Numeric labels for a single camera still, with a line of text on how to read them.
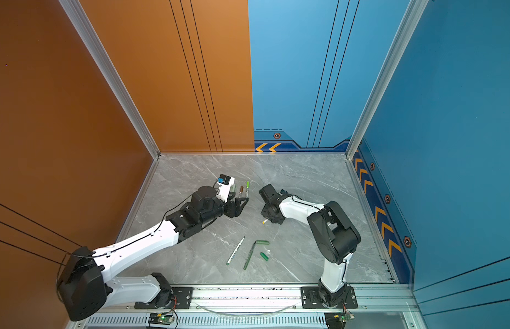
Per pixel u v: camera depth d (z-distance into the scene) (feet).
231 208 2.24
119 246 1.52
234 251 2.75
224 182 2.20
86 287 1.33
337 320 2.30
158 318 2.33
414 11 2.29
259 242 2.85
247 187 3.45
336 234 1.58
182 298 2.42
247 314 2.33
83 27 2.40
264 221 3.00
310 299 2.37
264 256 2.71
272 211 2.25
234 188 2.32
